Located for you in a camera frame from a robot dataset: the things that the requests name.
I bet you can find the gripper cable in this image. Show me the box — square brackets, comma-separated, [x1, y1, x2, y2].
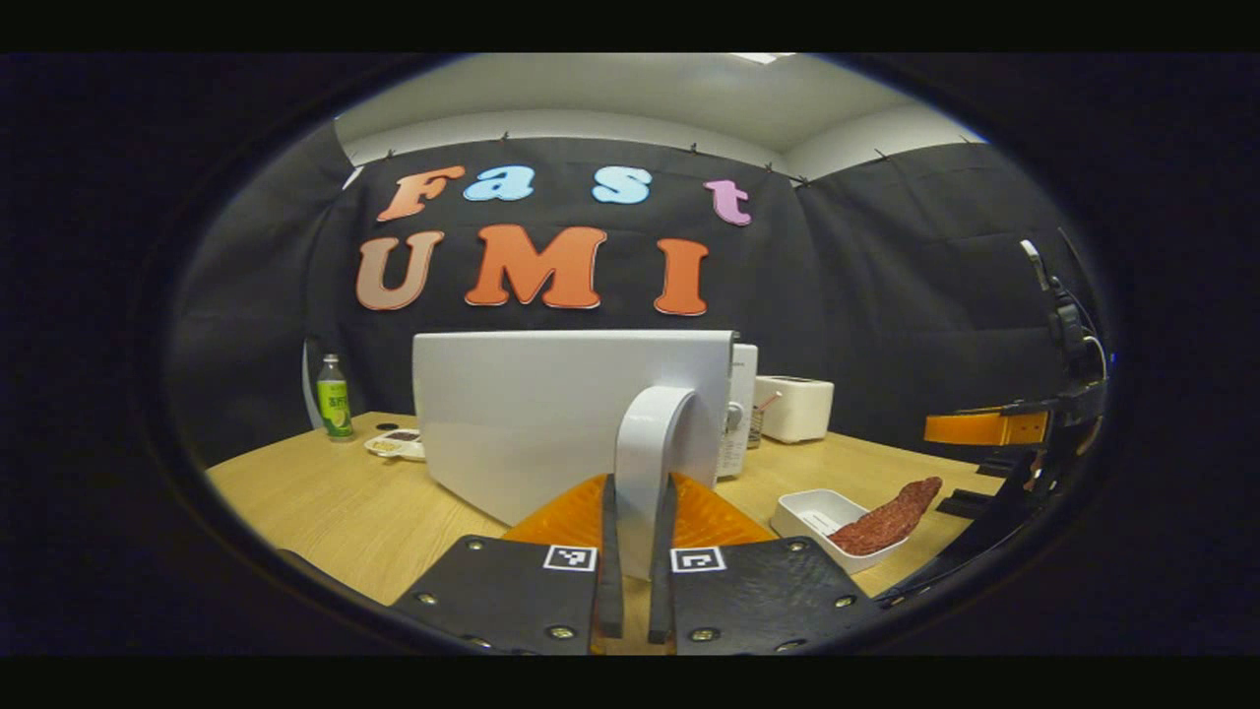
[1058, 228, 1110, 380]

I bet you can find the white divided snack plate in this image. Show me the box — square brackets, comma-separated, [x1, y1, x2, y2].
[363, 428, 426, 462]

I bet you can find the white microwave oven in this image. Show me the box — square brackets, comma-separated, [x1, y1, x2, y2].
[411, 329, 759, 582]

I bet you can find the cup with straws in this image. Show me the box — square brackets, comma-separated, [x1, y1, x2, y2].
[746, 391, 784, 450]

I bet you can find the black backdrop cloth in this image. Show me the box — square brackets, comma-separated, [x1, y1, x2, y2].
[167, 118, 1113, 469]

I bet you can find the white toaster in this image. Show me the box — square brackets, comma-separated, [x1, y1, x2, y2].
[754, 375, 836, 444]

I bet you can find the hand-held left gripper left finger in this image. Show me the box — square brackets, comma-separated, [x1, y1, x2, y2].
[389, 473, 626, 656]

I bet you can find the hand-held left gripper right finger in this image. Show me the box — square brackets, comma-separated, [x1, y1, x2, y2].
[648, 473, 882, 656]

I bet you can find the red meat slice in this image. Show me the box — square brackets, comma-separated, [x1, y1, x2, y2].
[828, 477, 943, 556]

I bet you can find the white rectangular food tray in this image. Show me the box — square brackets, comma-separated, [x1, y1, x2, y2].
[770, 488, 912, 575]

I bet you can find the green label drink bottle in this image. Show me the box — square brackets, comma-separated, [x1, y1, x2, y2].
[316, 354, 355, 442]

